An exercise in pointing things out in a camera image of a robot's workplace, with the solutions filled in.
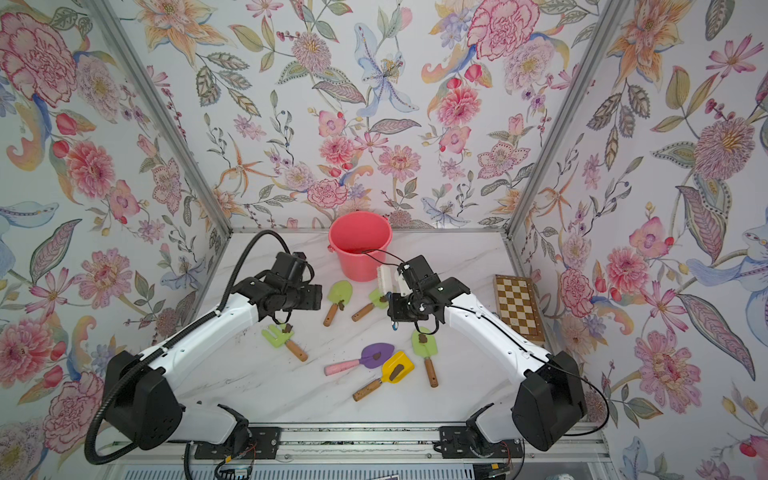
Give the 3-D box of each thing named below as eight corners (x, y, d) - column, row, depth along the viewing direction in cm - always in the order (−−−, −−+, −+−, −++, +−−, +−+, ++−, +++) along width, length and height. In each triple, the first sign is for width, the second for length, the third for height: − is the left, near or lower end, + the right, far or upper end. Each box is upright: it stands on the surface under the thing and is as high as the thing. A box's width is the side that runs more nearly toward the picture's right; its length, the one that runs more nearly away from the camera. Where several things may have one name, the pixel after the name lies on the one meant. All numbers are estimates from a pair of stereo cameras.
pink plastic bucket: (334, 285, 107) (326, 251, 93) (339, 246, 119) (332, 211, 105) (390, 285, 108) (391, 251, 93) (390, 247, 119) (391, 211, 105)
